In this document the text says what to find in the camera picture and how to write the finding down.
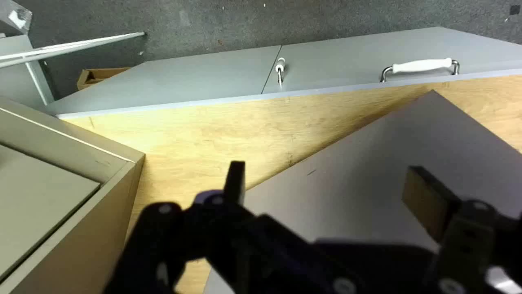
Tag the grey drawer front panel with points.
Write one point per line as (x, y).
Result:
(337, 62)

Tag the grey metal frame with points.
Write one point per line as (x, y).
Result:
(33, 54)

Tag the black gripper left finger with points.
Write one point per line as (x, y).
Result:
(236, 182)

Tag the grey cabinet panel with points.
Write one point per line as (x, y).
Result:
(190, 79)

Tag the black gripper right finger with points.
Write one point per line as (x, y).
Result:
(430, 205)

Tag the beige open box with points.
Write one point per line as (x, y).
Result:
(66, 190)

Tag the large grey flat board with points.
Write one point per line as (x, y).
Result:
(360, 174)

